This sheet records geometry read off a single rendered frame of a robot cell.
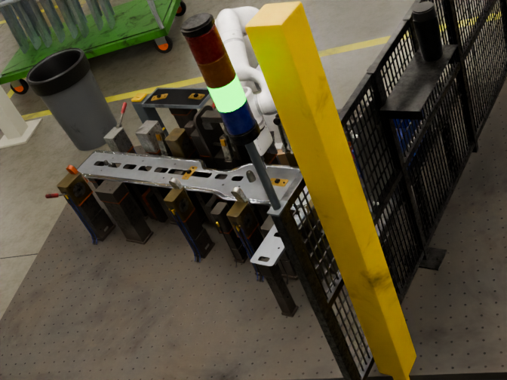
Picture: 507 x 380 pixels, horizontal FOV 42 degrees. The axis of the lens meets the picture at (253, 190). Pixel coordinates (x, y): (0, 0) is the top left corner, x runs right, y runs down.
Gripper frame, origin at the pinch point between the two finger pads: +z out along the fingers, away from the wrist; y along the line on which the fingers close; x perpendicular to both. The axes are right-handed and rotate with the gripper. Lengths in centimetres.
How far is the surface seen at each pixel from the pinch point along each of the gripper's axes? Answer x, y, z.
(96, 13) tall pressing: -386, -267, 66
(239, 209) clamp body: -4.3, 21.2, 7.7
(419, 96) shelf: 67, 0, -31
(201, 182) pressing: -37.0, 4.5, 12.1
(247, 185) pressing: -13.1, 3.7, 12.2
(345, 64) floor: -104, -236, 111
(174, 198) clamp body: -38.4, 19.9, 7.7
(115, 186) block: -78, 16, 9
